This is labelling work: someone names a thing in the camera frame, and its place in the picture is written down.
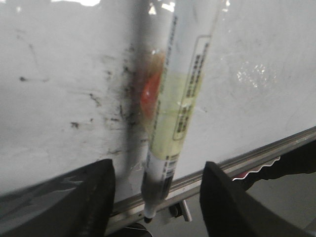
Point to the metal bracket under whiteboard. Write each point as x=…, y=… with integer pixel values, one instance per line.
x=181, y=209

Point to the white whiteboard with aluminium frame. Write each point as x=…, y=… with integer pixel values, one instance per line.
x=77, y=80

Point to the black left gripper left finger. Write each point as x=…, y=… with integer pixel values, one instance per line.
x=75, y=204

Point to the white whiteboard marker pen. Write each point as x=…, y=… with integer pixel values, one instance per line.
x=188, y=45

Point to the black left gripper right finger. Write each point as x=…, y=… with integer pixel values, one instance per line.
x=229, y=211

